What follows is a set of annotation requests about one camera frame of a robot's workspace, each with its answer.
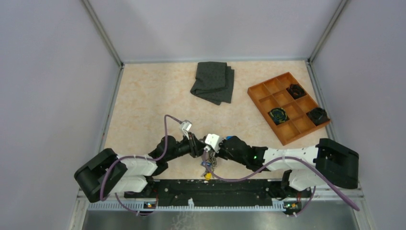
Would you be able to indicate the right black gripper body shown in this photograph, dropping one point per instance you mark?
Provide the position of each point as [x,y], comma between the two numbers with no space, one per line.
[224,153]

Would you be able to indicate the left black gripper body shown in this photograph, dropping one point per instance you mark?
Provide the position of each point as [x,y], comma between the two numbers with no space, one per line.
[194,151]

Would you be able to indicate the metal key holder plate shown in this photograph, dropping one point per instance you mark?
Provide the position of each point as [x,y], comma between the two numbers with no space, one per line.
[209,161]

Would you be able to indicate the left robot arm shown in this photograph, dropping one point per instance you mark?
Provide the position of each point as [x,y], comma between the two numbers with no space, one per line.
[108,173]

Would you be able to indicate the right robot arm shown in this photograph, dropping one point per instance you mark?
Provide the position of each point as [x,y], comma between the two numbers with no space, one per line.
[320,164]

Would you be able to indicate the yellow key tag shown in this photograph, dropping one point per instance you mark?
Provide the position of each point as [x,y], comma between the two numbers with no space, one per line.
[207,176]

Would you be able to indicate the blue yellow rolled tie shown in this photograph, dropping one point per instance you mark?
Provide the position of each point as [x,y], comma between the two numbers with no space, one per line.
[278,115]

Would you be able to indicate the orange compartment tray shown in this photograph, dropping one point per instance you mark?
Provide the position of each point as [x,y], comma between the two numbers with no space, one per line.
[305,115]

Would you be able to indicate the dark grey folded cloth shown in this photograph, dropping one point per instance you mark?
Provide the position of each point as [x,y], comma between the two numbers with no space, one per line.
[214,82]

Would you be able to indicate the black rolled belt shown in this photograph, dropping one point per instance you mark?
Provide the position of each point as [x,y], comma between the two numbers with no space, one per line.
[296,91]

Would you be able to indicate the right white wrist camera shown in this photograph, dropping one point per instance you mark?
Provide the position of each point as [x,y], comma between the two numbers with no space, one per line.
[212,142]

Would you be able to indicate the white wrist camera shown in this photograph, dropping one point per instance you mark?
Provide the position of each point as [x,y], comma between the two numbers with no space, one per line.
[212,142]
[185,127]

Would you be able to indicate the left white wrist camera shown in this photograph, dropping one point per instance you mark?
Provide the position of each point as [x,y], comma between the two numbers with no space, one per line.
[185,127]

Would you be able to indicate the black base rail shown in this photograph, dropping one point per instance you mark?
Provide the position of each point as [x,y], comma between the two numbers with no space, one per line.
[216,193]

